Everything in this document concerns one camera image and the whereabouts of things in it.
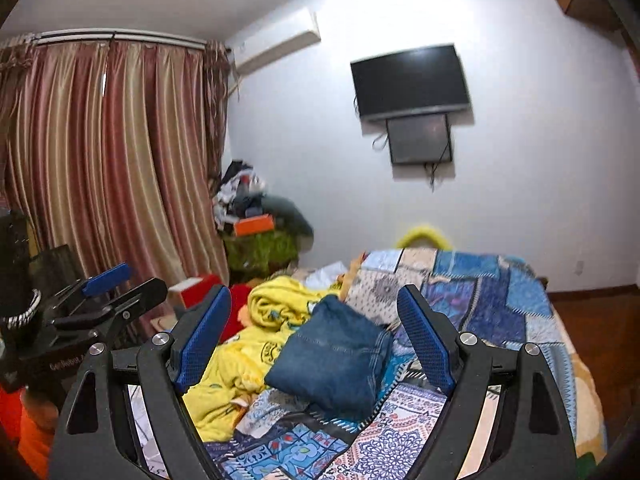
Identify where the blue denim jacket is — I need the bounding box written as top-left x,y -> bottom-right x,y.
265,295 -> 393,420

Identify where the orange sleeve forearm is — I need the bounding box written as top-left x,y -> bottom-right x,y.
1,388 -> 58,479

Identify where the pile of clothes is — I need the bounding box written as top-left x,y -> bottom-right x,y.
213,159 -> 314,238

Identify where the blue patchwork quilt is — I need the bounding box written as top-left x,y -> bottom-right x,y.
207,249 -> 576,479

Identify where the red plush toy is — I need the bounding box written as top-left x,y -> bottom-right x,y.
219,284 -> 252,344

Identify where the red striped curtain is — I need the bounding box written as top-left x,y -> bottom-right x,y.
1,37 -> 230,284

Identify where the yellow printed blanket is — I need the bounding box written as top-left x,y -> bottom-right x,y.
182,276 -> 337,442

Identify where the green storage box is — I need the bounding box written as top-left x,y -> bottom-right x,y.
222,231 -> 298,283

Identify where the orange box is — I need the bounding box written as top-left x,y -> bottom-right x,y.
233,214 -> 274,236

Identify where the white air conditioner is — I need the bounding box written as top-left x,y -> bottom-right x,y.
229,8 -> 321,77

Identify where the yellow plush ring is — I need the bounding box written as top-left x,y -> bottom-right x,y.
395,224 -> 454,252

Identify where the small dark wall monitor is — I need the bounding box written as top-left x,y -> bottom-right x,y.
386,114 -> 452,166

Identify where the black wall television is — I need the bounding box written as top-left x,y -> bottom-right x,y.
350,44 -> 471,120

